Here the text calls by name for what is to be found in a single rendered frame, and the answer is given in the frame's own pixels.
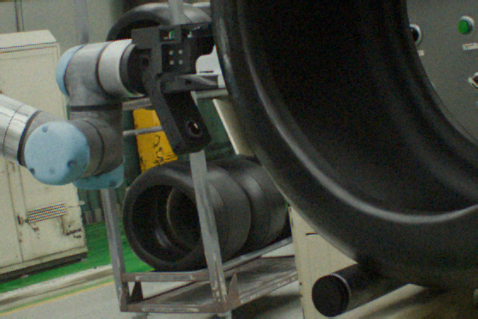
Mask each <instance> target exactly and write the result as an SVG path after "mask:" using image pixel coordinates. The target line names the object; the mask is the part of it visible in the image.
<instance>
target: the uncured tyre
mask: <svg viewBox="0 0 478 319"><path fill-rule="evenodd" d="M210 8H211V16H212V24H213V28H212V30H213V40H214V44H215V49H216V52H217V57H218V60H219V65H220V69H221V72H222V76H223V79H224V83H225V87H226V89H227V91H228V93H229V96H230V100H231V102H232V105H233V107H234V109H235V111H236V115H237V117H238V119H239V121H240V123H241V125H242V128H243V129H244V131H245V133H246V135H247V137H248V140H249V141H250V143H251V145H252V147H253V149H254V152H255V153H256V155H257V156H258V158H259V162H260V163H261V164H262V166H263V167H264V169H265V171H266V173H267V174H268V176H269V177H270V179H271V180H272V181H273V183H274V184H275V186H276V187H277V189H278V190H279V192H280V193H281V194H282V196H283V197H284V198H285V200H286V201H287V202H288V203H289V204H290V205H291V206H292V207H293V208H294V209H295V210H296V212H297V213H298V215H299V216H300V217H301V218H302V219H303V220H304V221H305V222H306V223H307V224H308V225H309V226H310V227H311V228H312V229H314V231H315V232H316V233H317V234H319V235H320V236H321V237H322V238H323V239H324V240H326V241H327V242H328V243H329V244H330V245H331V246H333V247H334V248H335V249H337V250H338V251H340V252H341V253H343V254H344V255H345V256H348V257H349V258H350V259H351V260H352V261H354V262H355V261H356V262H357V263H359V264H360V265H362V266H364V267H366V268H367V269H369V270H373V271H375V272H376V273H377V274H382V275H383V276H386V277H390V278H392V279H394V280H397V281H402V282H404V283H405V282H406V283H409V284H411V285H417V286H420V287H429V288H432V287H433V288H439V289H442V288H444V289H463V290H464V289H478V141H477V140H476V139H475V138H474V137H473V136H472V135H470V133H469V132H468V131H466V130H465V129H464V128H463V127H462V126H461V125H460V124H459V123H458V121H457V120H456V119H454V118H453V115H452V114H451V113H450V112H449V111H448V108H447V107H446V106H445V105H444V103H443V101H442V100H441V99H440V98H439V96H438V93H437V92H436V91H435V89H434V87H433V85H432V84H431V82H430V80H429V78H428V75H427V73H426V72H425V70H424V68H423V65H422V63H421V60H420V58H419V56H418V53H417V49H416V46H415V44H414V40H413V37H412V33H411V26H410V21H409V16H408V14H407V4H406V0H210Z"/></svg>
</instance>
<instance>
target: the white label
mask: <svg viewBox="0 0 478 319"><path fill-rule="evenodd" d="M213 101H214V103H215V105H216V107H217V109H218V111H219V114H220V117H221V119H222V120H223V122H224V126H225V128H226V130H227V132H228V134H229V136H230V139H231V141H232V143H233V145H234V148H235V150H236V152H237V154H244V155H252V156H254V151H253V150H252V147H251V145H250V143H249V141H248V138H247V136H246V134H245V131H244V129H243V128H242V125H241V123H240V121H239V119H238V117H237V115H236V111H235V109H234V108H233V105H232V103H231V102H229V101H222V100H219V99H213Z"/></svg>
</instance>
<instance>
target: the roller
mask: <svg viewBox="0 0 478 319"><path fill-rule="evenodd" d="M406 285H409V283H406V282H405V283H404V282H402V281H397V280H394V279H392V278H390V277H386V276H384V275H382V274H377V273H376V272H375V271H373V270H369V269H367V268H366V267H364V266H362V265H360V264H359V263H356V264H351V265H348V266H347V267H344V268H342V269H341V270H337V271H335V272H333V273H330V274H327V275H325V276H323V277H320V278H318V279H317V280H316V281H315V282H314V284H313V285H312V302H313V305H314V307H315V308H316V310H318V312H319V313H320V315H323V316H326V317H328V318H329V317H335V316H339V315H341V314H344V313H346V312H348V311H350V310H353V309H356V308H358V307H359V306H361V305H365V304H367V303H369V302H370V301H373V300H375V299H378V298H380V297H382V296H384V295H386V294H389V293H391V292H393V291H395V290H398V289H399V288H402V287H405V286H406Z"/></svg>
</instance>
